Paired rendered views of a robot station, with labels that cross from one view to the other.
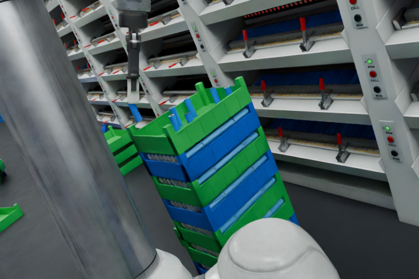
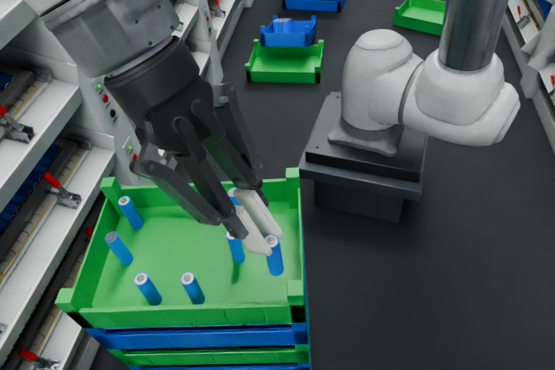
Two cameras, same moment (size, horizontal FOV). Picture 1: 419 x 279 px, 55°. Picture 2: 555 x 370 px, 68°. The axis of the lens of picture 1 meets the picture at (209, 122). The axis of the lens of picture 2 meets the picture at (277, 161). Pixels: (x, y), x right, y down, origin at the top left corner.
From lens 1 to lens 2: 1.31 m
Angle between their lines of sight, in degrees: 105
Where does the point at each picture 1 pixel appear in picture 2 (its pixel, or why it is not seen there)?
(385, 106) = (120, 125)
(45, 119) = not seen: outside the picture
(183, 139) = (280, 189)
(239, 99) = (142, 196)
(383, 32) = not seen: hidden behind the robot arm
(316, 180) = (90, 343)
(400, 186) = not seen: hidden behind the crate
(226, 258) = (404, 44)
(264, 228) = (373, 39)
